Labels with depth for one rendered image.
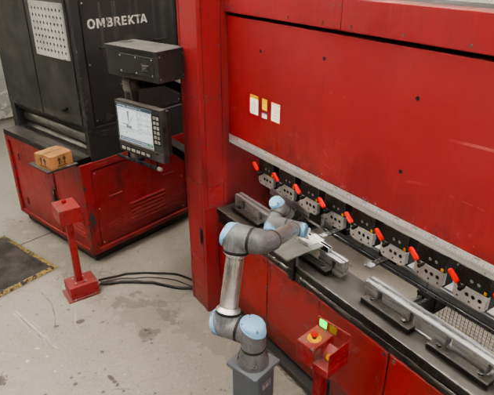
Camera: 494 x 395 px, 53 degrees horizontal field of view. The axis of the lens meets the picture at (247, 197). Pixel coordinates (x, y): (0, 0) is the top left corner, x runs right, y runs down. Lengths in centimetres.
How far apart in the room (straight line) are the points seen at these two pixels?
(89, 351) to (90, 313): 41
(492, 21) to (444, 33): 18
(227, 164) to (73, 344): 167
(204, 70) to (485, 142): 176
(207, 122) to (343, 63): 114
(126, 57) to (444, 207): 212
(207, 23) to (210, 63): 23
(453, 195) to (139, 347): 241
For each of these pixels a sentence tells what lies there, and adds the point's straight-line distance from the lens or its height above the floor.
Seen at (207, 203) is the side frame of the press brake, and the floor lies 93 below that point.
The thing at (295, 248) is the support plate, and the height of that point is 100.
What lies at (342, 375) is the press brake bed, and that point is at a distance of 295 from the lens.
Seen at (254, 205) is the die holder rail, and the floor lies 97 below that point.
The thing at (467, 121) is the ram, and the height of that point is 191.
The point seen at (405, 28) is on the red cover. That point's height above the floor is 221.
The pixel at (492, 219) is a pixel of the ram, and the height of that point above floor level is 158.
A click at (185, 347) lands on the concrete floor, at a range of 366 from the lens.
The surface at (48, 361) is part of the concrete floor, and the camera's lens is 378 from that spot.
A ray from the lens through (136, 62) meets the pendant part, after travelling 327.
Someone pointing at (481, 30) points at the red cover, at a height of 224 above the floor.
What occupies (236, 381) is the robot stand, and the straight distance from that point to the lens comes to 247.
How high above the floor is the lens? 248
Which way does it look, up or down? 26 degrees down
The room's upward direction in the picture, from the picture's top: straight up
